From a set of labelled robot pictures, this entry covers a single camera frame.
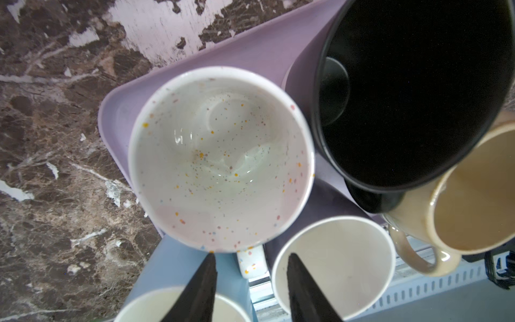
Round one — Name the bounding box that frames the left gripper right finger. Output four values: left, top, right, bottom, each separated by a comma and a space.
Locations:
287, 253, 342, 322

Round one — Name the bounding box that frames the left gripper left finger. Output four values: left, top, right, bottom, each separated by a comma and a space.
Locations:
161, 253, 217, 321

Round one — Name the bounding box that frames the white speckled mug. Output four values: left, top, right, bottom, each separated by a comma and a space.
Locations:
128, 67, 315, 279

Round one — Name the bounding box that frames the black mug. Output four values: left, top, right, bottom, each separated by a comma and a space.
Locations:
311, 1, 514, 213

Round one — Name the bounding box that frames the beige yellow mug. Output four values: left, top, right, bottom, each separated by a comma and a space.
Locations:
384, 111, 514, 276

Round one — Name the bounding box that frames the lavender rectangular tray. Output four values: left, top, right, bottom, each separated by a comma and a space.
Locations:
97, 0, 387, 322

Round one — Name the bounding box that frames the white mug blue handle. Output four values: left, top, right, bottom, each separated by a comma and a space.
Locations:
115, 287, 253, 322

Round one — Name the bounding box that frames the white mug grey handle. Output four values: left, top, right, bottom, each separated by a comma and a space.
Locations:
265, 216, 396, 319

